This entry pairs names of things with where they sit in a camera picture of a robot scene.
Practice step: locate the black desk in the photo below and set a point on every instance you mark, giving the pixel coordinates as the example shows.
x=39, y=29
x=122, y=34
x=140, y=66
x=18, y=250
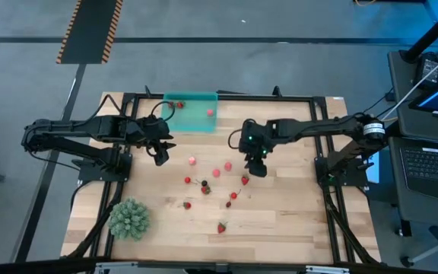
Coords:
x=401, y=110

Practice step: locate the black laptop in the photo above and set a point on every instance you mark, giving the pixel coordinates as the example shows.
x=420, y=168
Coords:
x=432, y=167

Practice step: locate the teal translucent tupperware container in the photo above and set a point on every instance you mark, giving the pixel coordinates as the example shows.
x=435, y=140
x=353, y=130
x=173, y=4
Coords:
x=192, y=122

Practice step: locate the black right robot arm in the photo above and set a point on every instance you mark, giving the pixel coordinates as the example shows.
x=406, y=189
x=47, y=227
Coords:
x=318, y=127

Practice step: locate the silver metal bracket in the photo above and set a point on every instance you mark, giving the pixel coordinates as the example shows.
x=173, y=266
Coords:
x=116, y=268
x=327, y=269

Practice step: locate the dark red toy cherry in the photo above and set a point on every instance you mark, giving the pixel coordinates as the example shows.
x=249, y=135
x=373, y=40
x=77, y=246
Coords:
x=228, y=204

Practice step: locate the small pink toy fruit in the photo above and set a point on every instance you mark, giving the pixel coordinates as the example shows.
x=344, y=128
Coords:
x=192, y=161
x=227, y=166
x=210, y=112
x=216, y=173

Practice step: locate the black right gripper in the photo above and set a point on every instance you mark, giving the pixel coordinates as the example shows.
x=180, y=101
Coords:
x=255, y=144

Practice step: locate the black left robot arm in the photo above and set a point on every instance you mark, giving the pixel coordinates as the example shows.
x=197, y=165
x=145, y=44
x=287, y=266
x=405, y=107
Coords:
x=89, y=127

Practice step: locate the black power adapter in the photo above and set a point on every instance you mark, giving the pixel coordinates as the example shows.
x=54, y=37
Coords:
x=430, y=70

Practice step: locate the black hazard-striped floor mat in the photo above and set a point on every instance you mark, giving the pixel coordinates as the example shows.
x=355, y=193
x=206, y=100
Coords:
x=89, y=30

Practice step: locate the long-stemmed red toy strawberry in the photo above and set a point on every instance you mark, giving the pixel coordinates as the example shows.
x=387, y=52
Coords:
x=187, y=205

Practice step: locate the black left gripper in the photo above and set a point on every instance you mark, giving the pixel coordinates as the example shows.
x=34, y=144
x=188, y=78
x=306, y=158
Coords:
x=154, y=133

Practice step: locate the black diagonal pole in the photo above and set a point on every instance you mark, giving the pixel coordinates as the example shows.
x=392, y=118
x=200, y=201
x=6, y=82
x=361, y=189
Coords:
x=432, y=32

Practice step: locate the green artificial succulent plant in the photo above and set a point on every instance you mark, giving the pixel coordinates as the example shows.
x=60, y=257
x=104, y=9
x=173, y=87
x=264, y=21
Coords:
x=129, y=219

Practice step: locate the black aluminium table frame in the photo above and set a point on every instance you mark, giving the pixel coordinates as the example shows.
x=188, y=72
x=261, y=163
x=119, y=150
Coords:
x=242, y=97

